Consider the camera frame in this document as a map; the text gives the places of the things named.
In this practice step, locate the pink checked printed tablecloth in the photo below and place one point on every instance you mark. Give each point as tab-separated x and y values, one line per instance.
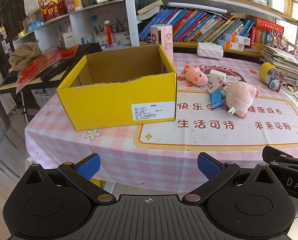
114	150

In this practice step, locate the white quilted pouch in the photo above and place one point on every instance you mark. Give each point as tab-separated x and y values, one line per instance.
210	50

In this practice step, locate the white storage box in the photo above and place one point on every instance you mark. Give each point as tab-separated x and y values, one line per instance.
275	2

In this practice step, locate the white jar yellow label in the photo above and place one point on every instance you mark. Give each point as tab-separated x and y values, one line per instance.
77	1

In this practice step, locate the thick red dictionary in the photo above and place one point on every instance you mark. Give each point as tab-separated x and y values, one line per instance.
269	25

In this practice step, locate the small grey gadget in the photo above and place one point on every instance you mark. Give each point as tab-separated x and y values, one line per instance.
274	84

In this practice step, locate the row of small dictionaries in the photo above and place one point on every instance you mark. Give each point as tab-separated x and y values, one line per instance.
260	37

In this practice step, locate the yellow cardboard box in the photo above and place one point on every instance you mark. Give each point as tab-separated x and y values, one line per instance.
101	105

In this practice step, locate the pink pig plush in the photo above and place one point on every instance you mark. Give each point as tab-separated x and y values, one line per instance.
240	97

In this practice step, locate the black flat box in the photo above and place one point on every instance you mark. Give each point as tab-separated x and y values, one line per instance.
53	68

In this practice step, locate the red envelope pack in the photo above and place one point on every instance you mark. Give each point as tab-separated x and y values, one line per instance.
69	51

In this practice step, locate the red tassel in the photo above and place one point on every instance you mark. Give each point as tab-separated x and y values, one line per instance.
109	32

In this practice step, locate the wooden bookshelf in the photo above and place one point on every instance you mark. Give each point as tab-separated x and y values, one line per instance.
239	3

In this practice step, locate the black electronic keyboard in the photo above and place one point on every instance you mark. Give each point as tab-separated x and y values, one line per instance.
89	50

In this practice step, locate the yellow tape roll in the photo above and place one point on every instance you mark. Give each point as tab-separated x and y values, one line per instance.
264	70

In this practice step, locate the blue plastic bag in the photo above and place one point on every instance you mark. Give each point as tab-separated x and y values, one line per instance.
216	100

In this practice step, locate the red decorations in plastic bag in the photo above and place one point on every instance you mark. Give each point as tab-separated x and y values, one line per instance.
36	67

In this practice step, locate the small pink chick plush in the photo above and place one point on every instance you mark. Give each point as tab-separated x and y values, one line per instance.
195	76

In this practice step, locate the white light bar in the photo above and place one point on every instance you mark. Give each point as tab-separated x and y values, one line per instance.
196	7

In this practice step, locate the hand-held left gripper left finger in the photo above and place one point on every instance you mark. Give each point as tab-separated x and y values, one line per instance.
89	166

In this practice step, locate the row of leaning colourful books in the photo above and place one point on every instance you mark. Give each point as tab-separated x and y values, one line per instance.
194	25

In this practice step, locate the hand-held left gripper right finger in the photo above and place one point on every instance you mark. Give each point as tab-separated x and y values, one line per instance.
210	166

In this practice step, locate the colourful paper ornament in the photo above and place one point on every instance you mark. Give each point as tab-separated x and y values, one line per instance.
279	38

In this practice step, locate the thick beige books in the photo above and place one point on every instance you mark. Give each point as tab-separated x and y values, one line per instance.
150	10

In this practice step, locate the stack of notebooks and papers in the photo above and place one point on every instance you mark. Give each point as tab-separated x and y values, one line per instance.
284	60

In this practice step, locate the beige scarf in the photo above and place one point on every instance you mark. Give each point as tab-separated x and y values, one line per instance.
23	55

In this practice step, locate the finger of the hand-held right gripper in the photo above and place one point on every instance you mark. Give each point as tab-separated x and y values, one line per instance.
294	160
270	153

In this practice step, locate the white shelf unit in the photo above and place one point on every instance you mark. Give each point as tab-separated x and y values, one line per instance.
84	17

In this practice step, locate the red fortune god lantern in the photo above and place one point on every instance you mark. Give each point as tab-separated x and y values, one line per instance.
51	5

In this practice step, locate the small pink box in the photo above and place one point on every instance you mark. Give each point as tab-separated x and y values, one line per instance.
69	5

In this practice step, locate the white adapter with red buttons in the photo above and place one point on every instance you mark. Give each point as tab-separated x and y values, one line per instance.
217	86

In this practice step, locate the white pen cup with pens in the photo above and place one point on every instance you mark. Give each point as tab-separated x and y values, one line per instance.
121	38
100	39

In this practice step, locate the white charger block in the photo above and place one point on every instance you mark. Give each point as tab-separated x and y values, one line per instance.
216	75

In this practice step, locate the orange and white box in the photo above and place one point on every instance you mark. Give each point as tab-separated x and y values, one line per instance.
230	45
236	38

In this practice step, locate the pink cartoon canister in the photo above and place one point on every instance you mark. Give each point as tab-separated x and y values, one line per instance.
164	37

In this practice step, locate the dark door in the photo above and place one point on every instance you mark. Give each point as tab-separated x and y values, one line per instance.
3	5

